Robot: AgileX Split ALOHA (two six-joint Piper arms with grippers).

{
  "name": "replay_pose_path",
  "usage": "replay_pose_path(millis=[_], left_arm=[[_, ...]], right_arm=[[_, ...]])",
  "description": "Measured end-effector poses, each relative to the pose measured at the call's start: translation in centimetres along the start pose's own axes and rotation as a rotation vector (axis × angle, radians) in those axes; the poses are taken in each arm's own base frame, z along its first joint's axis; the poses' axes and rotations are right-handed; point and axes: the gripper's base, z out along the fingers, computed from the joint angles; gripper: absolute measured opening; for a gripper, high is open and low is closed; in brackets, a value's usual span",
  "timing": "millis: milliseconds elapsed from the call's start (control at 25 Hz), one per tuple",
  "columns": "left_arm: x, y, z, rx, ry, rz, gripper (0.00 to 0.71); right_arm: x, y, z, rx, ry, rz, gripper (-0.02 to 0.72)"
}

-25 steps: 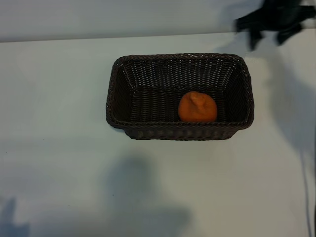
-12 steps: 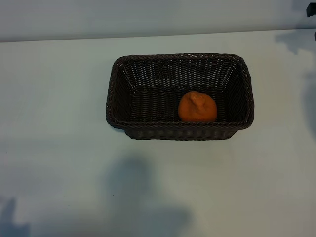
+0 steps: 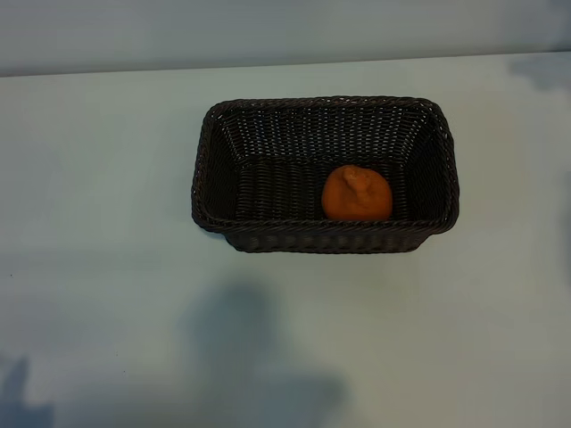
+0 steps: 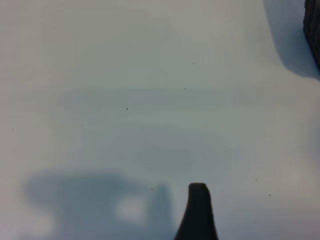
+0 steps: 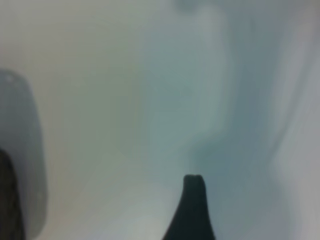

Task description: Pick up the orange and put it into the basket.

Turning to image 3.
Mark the dark brown woven basket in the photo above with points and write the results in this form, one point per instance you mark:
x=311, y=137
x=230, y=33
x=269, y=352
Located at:
x=276, y=187

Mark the orange fruit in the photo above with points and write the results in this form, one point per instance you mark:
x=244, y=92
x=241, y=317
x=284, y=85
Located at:
x=357, y=196

